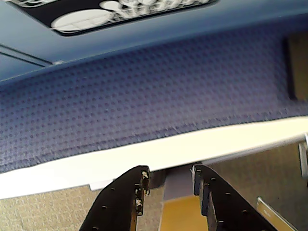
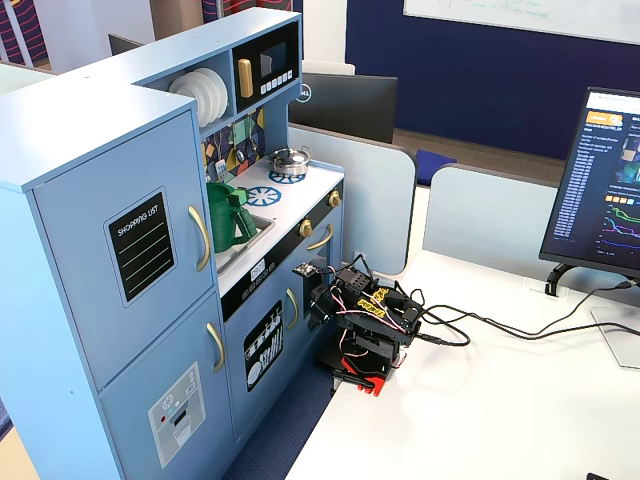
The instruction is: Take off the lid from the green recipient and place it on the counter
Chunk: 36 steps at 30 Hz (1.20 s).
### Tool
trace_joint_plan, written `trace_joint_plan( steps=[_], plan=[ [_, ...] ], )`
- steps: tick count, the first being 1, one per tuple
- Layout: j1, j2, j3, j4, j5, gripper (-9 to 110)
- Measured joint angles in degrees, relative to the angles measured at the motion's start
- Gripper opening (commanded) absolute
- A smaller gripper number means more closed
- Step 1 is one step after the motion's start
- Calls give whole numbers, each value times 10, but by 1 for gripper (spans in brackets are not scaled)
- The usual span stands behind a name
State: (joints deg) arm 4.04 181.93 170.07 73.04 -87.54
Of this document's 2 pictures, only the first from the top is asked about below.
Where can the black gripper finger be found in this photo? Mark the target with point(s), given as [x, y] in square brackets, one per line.
[228, 207]
[115, 204]

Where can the yellow block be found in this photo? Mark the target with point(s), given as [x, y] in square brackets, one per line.
[180, 214]

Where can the white base board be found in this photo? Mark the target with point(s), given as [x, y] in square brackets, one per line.
[72, 173]

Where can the silver metal clamp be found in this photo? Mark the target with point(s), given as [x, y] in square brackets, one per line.
[303, 156]

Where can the blue dotted mat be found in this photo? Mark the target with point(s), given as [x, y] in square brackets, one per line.
[144, 96]

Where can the blue toy kitchen playset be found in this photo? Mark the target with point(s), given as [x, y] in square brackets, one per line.
[168, 31]

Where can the dishwasher door with dish print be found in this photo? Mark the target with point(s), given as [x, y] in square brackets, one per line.
[79, 21]

